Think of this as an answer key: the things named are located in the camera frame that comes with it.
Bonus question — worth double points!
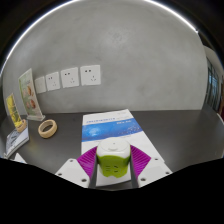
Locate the small green and yellow sign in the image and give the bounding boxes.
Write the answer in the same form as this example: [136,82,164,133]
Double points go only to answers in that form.
[5,92,25,130]

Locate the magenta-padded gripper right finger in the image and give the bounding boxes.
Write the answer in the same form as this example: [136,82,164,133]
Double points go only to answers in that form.
[128,144,174,189]

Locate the clear acrylic menu stand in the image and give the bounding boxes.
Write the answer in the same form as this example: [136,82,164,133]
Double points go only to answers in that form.
[17,67,46,122]

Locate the dark framed glass window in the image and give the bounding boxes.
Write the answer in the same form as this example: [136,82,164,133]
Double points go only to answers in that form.
[202,54,224,122]

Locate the beige masking tape roll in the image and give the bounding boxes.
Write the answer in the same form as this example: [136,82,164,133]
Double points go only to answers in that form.
[37,118,58,140]

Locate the white ceiling light strip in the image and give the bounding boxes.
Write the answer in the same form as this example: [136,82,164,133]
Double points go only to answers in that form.
[0,0,200,78]

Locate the small beige tape roll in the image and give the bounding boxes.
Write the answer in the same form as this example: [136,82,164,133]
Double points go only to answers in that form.
[15,118,29,134]

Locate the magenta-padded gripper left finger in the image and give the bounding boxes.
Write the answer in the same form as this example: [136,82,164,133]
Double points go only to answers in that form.
[54,146,99,190]

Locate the grey printed booklet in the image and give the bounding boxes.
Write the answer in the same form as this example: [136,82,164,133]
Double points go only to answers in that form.
[3,119,31,159]

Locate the white and green charger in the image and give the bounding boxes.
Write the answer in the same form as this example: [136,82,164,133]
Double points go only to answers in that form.
[95,137,132,179]

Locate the white book with blue band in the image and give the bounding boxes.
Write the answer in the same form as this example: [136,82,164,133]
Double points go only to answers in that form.
[80,108,166,185]

